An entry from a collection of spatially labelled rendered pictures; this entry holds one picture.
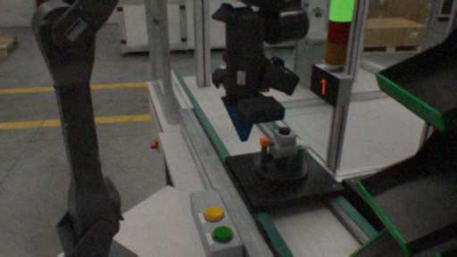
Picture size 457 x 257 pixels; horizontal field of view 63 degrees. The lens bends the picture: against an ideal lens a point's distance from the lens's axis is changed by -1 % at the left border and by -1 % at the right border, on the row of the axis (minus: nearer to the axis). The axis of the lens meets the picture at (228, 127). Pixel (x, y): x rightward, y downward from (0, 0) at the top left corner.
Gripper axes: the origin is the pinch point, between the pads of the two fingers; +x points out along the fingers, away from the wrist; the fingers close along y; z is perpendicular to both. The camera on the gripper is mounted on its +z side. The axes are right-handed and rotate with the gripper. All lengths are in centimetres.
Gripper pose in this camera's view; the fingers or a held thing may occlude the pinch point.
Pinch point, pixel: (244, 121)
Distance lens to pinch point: 62.4
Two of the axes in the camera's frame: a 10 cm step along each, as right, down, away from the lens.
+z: 9.6, -1.3, 2.5
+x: 0.1, 9.0, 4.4
